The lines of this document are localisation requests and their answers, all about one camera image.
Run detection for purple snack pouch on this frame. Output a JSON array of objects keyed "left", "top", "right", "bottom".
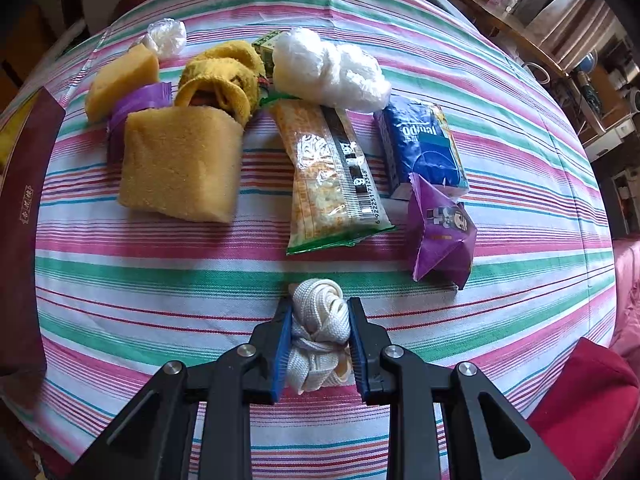
[{"left": 406, "top": 174, "right": 477, "bottom": 289}]

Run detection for cracker snack packet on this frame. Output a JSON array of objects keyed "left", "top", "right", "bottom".
[{"left": 269, "top": 99, "right": 395, "bottom": 255}]

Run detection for large yellow sponge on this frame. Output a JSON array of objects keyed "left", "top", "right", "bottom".
[{"left": 118, "top": 106, "right": 244, "bottom": 224}]

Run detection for blue Tempo tissue pack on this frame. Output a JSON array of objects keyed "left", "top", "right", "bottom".
[{"left": 373, "top": 94, "right": 469, "bottom": 200}]

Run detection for purple plastic bag roll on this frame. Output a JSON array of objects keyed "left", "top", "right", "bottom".
[{"left": 106, "top": 82, "right": 172, "bottom": 164}]

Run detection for yellow knitted socks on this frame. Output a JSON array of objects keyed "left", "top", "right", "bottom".
[{"left": 174, "top": 40, "right": 266, "bottom": 127}]

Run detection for small yellow sponge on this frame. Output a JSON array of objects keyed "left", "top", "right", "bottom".
[{"left": 85, "top": 44, "right": 160, "bottom": 122}]

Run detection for small white plastic bag ball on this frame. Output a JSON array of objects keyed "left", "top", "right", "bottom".
[{"left": 141, "top": 18, "right": 188, "bottom": 61}]

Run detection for large white plastic bag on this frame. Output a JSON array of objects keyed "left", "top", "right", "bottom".
[{"left": 272, "top": 27, "right": 392, "bottom": 113}]

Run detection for green carton box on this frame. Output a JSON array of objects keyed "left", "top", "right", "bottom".
[{"left": 252, "top": 30, "right": 284, "bottom": 79}]

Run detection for red cushion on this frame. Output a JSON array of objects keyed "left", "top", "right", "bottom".
[{"left": 527, "top": 338, "right": 639, "bottom": 479}]

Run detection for dark red gold box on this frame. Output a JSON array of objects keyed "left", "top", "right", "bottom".
[{"left": 1, "top": 87, "right": 65, "bottom": 378}]

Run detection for striped tablecloth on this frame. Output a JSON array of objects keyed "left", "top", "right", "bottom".
[{"left": 6, "top": 0, "right": 616, "bottom": 460}]

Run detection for wooden side table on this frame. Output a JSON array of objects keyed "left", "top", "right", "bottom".
[{"left": 434, "top": 0, "right": 572, "bottom": 82}]

